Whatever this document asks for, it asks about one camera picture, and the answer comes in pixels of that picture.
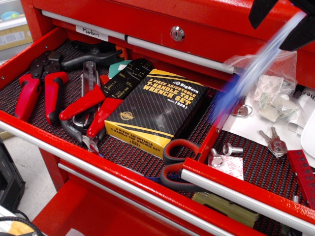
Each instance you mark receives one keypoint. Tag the red open left drawer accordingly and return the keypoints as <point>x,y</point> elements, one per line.
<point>114,194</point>

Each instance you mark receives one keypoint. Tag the clear plastic bag of pads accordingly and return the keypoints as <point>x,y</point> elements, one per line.
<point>274,87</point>

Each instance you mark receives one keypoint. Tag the red open right drawer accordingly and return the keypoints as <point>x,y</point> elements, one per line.
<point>297,216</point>

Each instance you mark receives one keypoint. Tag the blue BIC marker pen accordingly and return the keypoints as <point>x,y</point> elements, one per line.
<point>263,60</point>

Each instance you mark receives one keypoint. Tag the red drill bit holder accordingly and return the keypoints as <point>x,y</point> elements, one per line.
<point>304,175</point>

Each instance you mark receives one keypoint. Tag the silver key with ring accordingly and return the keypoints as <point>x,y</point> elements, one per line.
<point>241,109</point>

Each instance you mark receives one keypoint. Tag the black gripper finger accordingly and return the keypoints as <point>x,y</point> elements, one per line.
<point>259,10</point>
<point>302,35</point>

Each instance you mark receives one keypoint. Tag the teal card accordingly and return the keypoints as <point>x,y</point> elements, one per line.
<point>115,68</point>

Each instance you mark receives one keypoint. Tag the red handled wire stripper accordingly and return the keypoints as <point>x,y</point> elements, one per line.
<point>110,95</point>

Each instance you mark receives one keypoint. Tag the white adhesive pad sheet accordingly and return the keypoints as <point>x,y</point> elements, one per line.
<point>232,166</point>

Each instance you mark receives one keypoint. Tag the yellow packet in lower drawer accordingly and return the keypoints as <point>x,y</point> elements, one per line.
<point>228,208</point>

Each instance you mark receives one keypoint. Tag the silver cabinet lock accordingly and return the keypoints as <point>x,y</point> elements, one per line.
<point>177,33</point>

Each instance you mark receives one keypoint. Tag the red handled crimping tool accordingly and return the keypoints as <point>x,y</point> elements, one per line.
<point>45,74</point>

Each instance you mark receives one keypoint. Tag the red open drawer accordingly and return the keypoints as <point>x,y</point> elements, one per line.
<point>114,194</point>
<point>297,216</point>

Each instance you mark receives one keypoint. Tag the white Markers label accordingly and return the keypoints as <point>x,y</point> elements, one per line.
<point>92,33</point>

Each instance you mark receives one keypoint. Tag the silver bolt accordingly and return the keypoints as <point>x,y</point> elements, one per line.
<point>228,149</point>

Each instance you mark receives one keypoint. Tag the silver key bunch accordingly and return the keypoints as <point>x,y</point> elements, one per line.
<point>276,146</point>

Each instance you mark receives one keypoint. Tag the black crate on floor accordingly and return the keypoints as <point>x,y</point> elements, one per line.
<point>12,185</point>

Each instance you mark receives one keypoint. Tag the silver utility knife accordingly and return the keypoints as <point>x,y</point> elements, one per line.
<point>90,78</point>

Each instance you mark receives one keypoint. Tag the red grey scissors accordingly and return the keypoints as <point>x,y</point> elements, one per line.
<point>175,164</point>

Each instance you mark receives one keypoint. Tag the black yellow tap wrench box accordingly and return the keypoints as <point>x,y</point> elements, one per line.
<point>156,111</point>

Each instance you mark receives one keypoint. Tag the red tool cabinet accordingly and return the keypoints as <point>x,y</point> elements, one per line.
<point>214,29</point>

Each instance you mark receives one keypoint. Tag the white paper sheet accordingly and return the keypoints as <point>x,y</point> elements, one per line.
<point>298,130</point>

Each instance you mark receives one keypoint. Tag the black spring clamp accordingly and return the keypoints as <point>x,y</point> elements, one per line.
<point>103,54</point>

